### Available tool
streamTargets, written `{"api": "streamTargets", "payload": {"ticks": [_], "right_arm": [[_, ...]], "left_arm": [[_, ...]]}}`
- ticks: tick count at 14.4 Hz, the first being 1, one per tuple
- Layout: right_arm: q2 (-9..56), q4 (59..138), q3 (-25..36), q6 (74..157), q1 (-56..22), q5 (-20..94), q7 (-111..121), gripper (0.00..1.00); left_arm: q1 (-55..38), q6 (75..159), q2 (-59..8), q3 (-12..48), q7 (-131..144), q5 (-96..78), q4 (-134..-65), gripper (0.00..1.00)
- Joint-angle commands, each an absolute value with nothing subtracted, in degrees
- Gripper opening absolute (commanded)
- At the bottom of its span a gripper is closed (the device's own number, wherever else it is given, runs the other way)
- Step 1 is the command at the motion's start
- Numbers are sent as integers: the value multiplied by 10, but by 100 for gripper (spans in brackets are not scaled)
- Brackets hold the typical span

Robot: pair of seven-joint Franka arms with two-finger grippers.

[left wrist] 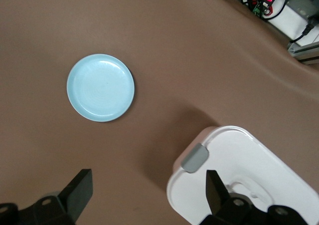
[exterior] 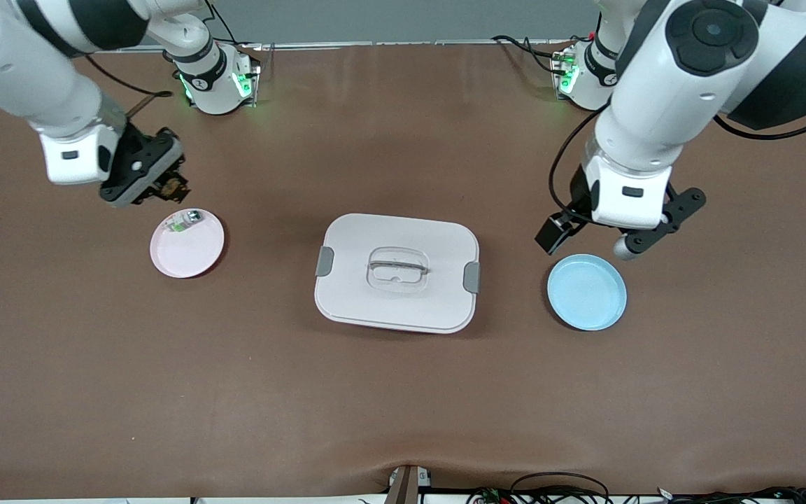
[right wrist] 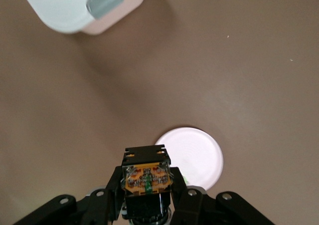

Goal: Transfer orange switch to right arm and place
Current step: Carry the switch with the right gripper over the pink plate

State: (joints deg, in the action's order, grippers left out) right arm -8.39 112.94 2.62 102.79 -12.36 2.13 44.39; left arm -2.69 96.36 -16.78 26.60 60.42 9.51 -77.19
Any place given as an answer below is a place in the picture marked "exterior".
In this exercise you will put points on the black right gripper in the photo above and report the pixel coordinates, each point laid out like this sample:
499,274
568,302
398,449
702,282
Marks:
164,179

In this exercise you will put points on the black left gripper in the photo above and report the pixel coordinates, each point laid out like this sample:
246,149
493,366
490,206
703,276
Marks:
577,191

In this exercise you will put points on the orange push-button switch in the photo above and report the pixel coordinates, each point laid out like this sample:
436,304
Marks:
175,186

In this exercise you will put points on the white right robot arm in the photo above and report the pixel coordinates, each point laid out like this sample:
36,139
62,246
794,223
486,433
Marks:
25,77

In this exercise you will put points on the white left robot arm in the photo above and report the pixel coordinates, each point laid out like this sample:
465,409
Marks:
655,105

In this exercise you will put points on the pink round plate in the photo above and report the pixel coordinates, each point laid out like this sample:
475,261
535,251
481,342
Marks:
189,252

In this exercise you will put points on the light blue round plate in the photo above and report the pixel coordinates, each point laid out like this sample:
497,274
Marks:
585,294

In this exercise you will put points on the white lidded box grey latches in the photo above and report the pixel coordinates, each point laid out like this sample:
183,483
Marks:
396,308

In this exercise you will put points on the small green connector board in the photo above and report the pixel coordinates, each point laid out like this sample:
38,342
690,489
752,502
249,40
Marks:
492,495

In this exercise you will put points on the green push-button switch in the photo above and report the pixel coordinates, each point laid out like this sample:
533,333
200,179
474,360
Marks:
186,222

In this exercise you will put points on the brown camera mount post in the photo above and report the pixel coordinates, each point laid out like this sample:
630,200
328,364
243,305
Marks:
403,486

